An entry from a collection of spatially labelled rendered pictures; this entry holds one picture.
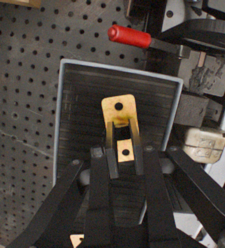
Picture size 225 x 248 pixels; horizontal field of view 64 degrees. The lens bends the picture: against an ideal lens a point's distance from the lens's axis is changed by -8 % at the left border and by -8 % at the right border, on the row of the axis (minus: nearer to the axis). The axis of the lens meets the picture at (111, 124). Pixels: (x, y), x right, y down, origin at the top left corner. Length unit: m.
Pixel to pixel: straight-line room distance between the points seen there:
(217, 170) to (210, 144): 0.16
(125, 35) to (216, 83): 0.18
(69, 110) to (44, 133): 0.55
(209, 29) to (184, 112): 0.14
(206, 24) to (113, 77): 0.12
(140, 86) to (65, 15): 0.53
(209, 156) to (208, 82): 0.14
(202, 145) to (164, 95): 0.17
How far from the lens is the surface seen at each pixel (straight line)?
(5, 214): 1.16
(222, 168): 0.53
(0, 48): 0.80
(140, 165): 0.17
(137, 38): 0.24
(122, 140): 0.24
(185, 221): 0.43
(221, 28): 0.23
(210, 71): 0.34
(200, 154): 0.38
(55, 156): 0.26
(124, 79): 0.22
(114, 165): 0.17
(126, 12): 0.69
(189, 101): 0.31
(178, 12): 0.45
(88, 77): 0.22
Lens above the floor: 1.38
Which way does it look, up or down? 70 degrees down
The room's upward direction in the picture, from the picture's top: 177 degrees counter-clockwise
